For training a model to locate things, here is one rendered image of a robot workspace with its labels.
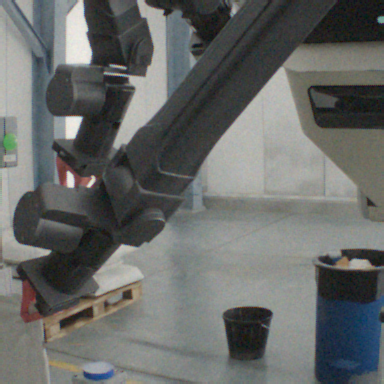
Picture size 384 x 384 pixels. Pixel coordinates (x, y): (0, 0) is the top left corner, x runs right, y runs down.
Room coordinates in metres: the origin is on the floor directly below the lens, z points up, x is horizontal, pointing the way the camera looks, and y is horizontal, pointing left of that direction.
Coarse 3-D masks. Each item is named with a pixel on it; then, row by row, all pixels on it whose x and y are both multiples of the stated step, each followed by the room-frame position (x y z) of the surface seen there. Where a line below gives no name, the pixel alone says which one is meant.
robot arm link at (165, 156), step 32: (256, 0) 0.48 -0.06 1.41; (288, 0) 0.46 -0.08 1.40; (320, 0) 0.47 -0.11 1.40; (224, 32) 0.51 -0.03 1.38; (256, 32) 0.48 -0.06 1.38; (288, 32) 0.48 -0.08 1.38; (224, 64) 0.50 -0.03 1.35; (256, 64) 0.50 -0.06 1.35; (192, 96) 0.52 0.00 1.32; (224, 96) 0.51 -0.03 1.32; (256, 96) 0.53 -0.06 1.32; (160, 128) 0.54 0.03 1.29; (192, 128) 0.53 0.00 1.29; (224, 128) 0.54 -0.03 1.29; (128, 160) 0.60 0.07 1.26; (160, 160) 0.54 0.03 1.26; (192, 160) 0.56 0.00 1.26; (128, 192) 0.57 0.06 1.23; (160, 192) 0.57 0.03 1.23
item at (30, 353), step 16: (0, 304) 0.71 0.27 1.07; (16, 304) 0.70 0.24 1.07; (32, 304) 0.68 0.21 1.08; (0, 320) 0.71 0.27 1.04; (16, 320) 0.70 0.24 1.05; (0, 336) 0.71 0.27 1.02; (16, 336) 0.70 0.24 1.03; (32, 336) 0.68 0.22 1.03; (0, 352) 0.72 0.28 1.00; (16, 352) 0.70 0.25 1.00; (32, 352) 0.69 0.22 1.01; (0, 368) 0.72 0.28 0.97; (16, 368) 0.70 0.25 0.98; (32, 368) 0.69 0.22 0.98; (48, 368) 0.68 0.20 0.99
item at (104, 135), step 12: (84, 120) 0.78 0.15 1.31; (108, 120) 0.78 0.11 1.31; (84, 132) 0.78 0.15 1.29; (96, 132) 0.78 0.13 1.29; (108, 132) 0.78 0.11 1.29; (60, 144) 0.78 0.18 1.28; (72, 144) 0.80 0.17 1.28; (84, 144) 0.78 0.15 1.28; (96, 144) 0.78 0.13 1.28; (108, 144) 0.79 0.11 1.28; (72, 156) 0.76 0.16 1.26; (84, 156) 0.78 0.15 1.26; (96, 156) 0.79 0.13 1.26; (108, 156) 0.81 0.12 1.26
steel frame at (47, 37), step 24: (0, 0) 5.90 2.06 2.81; (48, 0) 6.59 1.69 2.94; (72, 0) 6.96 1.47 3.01; (24, 24) 6.20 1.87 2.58; (48, 24) 6.59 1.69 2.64; (168, 24) 9.38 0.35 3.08; (48, 48) 6.59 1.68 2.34; (168, 48) 9.37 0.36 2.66; (48, 72) 6.56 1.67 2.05; (168, 72) 9.38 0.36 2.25; (168, 96) 9.37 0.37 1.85; (48, 120) 6.59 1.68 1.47; (48, 144) 6.59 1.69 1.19; (48, 168) 6.60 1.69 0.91; (192, 192) 9.19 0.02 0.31
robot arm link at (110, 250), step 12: (84, 228) 0.59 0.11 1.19; (96, 228) 0.59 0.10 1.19; (84, 240) 0.61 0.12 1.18; (96, 240) 0.60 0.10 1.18; (108, 240) 0.60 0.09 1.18; (72, 252) 0.61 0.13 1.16; (84, 252) 0.61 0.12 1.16; (96, 252) 0.61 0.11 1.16; (108, 252) 0.61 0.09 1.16; (96, 264) 0.62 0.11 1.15
